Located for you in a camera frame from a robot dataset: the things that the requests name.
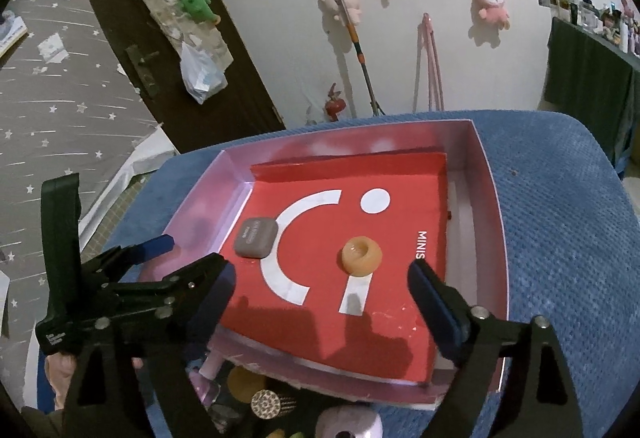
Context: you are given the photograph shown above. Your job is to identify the row of bottles and toys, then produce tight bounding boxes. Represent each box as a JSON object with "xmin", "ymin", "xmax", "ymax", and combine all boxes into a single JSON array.
[{"xmin": 555, "ymin": 0, "xmax": 640, "ymax": 56}]

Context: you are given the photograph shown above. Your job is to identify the grey rounded case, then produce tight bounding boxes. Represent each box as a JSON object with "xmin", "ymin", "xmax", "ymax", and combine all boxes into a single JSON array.
[{"xmin": 233, "ymin": 217, "xmax": 279, "ymax": 260}]

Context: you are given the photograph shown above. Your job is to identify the dark green covered table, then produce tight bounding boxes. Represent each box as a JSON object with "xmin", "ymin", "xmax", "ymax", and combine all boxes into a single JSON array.
[{"xmin": 542, "ymin": 17, "xmax": 640, "ymax": 179}]

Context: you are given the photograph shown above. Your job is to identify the clear plastic bag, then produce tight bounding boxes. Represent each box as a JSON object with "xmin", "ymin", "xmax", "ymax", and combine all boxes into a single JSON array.
[{"xmin": 179, "ymin": 40, "xmax": 227, "ymax": 105}]

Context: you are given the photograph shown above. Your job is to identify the small printed paper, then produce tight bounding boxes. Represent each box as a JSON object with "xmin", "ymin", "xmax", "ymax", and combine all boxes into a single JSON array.
[{"xmin": 37, "ymin": 33, "xmax": 68, "ymax": 64}]

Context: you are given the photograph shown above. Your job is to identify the grey star patterned sheet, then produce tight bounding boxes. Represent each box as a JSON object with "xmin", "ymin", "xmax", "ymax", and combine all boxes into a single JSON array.
[{"xmin": 0, "ymin": 0, "xmax": 161, "ymax": 334}]

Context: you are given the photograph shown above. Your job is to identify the book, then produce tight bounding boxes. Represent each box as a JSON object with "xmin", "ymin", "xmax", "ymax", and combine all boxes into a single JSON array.
[{"xmin": 0, "ymin": 10, "xmax": 28, "ymax": 54}]

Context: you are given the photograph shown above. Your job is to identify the pink cardboard box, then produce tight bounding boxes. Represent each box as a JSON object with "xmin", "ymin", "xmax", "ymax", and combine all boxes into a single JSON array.
[{"xmin": 140, "ymin": 118, "xmax": 511, "ymax": 411}]

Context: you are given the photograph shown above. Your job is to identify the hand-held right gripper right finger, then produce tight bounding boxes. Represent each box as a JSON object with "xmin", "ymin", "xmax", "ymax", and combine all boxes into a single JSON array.
[{"xmin": 406, "ymin": 259, "xmax": 585, "ymax": 438}]

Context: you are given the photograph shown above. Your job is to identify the clear plastic bags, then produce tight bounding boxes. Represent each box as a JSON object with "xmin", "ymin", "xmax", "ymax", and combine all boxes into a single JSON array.
[{"xmin": 124, "ymin": 0, "xmax": 235, "ymax": 69}]

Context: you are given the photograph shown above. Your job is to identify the red hanging toy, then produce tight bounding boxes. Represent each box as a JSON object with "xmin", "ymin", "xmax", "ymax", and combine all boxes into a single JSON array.
[{"xmin": 324, "ymin": 83, "xmax": 347, "ymax": 121}]

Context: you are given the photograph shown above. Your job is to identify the pink hanger stick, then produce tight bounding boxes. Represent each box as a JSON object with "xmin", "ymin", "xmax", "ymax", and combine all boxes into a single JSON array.
[{"xmin": 412, "ymin": 13, "xmax": 446, "ymax": 114}]

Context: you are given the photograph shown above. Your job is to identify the metal door handle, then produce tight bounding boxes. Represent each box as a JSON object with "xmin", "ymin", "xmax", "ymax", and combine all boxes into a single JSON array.
[{"xmin": 125, "ymin": 44, "xmax": 161, "ymax": 98}]

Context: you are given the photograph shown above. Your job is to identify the green hanging plush toy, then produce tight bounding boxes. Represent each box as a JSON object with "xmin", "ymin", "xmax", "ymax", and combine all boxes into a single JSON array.
[{"xmin": 179, "ymin": 0, "xmax": 222, "ymax": 25}]

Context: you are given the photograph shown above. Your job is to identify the red cardboard insert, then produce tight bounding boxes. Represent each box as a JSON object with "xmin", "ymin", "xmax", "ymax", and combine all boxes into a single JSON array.
[{"xmin": 212, "ymin": 150, "xmax": 448, "ymax": 386}]

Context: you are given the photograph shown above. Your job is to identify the dark brown door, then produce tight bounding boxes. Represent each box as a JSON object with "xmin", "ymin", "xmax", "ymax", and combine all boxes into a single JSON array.
[{"xmin": 70, "ymin": 0, "xmax": 286, "ymax": 154}]

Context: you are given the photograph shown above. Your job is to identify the orange round compact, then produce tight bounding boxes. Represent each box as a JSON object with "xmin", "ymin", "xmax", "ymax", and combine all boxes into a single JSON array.
[{"xmin": 227, "ymin": 366, "xmax": 268, "ymax": 404}]

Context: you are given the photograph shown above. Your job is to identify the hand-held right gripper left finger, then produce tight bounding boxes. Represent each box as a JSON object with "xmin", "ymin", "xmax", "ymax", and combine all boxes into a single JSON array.
[{"xmin": 62, "ymin": 252, "xmax": 237, "ymax": 438}]

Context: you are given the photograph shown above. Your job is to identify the gold studded disc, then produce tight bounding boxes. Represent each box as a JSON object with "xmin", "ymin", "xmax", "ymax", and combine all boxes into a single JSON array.
[{"xmin": 250, "ymin": 388, "xmax": 296, "ymax": 419}]

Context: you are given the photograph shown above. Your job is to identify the white paper sheet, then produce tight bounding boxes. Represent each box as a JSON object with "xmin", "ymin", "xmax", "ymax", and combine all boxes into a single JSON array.
[{"xmin": 75, "ymin": 123, "xmax": 178, "ymax": 244}]

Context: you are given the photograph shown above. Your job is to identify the orange ring toy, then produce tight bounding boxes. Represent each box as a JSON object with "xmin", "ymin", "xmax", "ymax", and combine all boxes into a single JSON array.
[{"xmin": 341, "ymin": 237, "xmax": 383, "ymax": 275}]

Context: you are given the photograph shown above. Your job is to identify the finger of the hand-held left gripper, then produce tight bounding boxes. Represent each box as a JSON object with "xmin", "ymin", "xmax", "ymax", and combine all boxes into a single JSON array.
[{"xmin": 82, "ymin": 234, "xmax": 175, "ymax": 286}]

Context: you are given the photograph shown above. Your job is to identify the person's left hand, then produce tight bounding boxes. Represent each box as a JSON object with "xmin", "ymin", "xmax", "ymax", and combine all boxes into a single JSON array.
[{"xmin": 44, "ymin": 353, "xmax": 77, "ymax": 412}]

